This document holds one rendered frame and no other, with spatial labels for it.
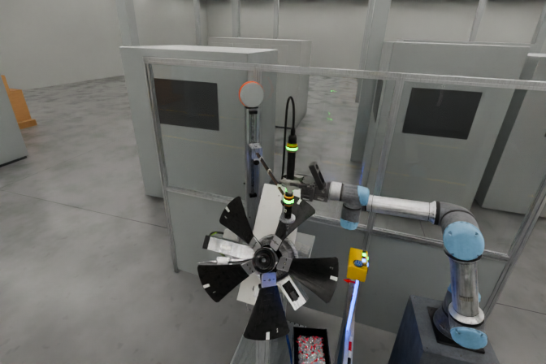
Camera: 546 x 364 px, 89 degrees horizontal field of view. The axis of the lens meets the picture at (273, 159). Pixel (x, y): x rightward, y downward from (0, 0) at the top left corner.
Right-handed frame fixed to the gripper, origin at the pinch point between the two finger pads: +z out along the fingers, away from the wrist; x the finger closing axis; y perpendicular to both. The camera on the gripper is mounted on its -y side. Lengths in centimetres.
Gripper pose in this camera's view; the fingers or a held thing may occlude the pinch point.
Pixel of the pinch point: (283, 177)
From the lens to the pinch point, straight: 120.3
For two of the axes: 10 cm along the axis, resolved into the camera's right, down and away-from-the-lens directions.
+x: 3.0, -3.8, 8.8
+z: -9.5, -1.5, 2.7
